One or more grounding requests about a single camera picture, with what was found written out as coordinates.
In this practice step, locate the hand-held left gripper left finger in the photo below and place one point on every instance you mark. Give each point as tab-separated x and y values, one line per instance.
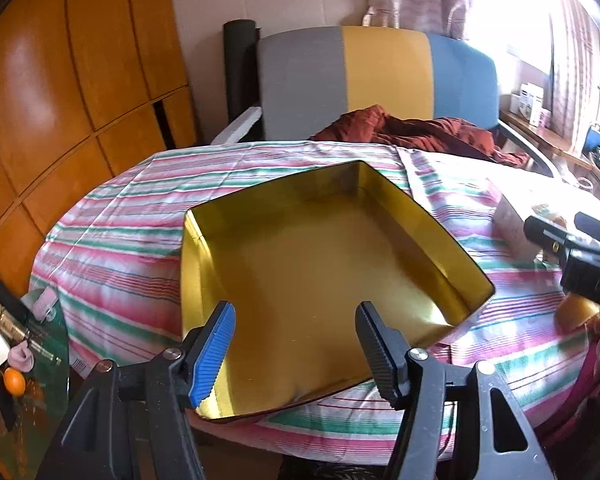
212	355

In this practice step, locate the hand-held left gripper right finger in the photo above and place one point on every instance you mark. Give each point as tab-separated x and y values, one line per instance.
380	355

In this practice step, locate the clear plastic snack bag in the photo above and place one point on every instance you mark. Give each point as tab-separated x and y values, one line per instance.
512	225

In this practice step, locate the large orange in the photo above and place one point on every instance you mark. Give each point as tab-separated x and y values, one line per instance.
575	312

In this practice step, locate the gold tin box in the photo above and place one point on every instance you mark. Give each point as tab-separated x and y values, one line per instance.
305	260

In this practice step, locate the blue round container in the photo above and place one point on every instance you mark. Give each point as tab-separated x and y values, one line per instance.
594	137

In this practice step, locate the wooden desk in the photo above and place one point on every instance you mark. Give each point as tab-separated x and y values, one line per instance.
545	137

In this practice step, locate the white boxes on desk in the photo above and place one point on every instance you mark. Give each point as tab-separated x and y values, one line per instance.
530	102

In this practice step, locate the striped tablecloth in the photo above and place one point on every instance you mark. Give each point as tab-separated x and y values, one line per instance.
130	235

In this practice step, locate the red-brown cloth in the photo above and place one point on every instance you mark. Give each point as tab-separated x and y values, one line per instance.
430	132

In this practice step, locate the glass side table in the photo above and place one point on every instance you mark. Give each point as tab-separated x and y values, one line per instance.
45	410

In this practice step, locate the pink rubber piece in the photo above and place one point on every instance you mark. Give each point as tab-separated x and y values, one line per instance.
21	357

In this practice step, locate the small orange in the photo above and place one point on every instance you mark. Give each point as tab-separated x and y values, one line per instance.
14	381

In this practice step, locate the brass fitting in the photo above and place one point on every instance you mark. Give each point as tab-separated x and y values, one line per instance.
10	322

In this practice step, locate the window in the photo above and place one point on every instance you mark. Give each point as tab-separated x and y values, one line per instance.
520	10

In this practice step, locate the grey yellow blue chair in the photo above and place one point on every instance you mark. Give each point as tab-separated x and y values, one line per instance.
380	75

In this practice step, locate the black rolled mat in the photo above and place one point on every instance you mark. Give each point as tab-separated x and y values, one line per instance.
239	70

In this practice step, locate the wooden wardrobe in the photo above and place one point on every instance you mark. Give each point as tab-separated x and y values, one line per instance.
55	85

